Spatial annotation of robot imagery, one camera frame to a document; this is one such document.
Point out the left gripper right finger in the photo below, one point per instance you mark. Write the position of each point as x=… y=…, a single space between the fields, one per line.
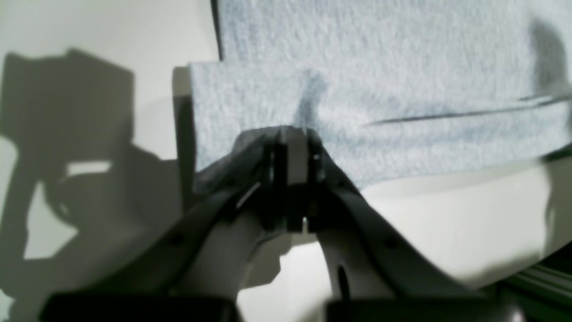
x=375 y=273

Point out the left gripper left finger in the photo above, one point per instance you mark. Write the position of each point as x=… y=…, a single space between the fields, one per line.
x=194 y=272

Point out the grey T-shirt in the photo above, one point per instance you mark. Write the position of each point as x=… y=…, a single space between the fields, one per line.
x=395 y=88

